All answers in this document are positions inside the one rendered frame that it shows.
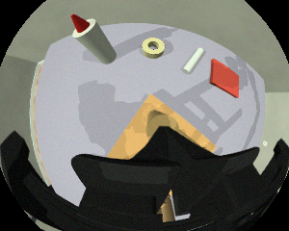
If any tan wooden stool leg frame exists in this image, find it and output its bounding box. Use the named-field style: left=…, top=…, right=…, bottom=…
left=146, top=110, right=200, bottom=222

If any tan wooden stool seat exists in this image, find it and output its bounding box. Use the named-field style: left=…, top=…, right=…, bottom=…
left=107, top=94, right=217, bottom=160

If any red flat rectangular block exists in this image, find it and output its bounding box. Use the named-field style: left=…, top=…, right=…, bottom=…
left=210, top=59, right=239, bottom=98

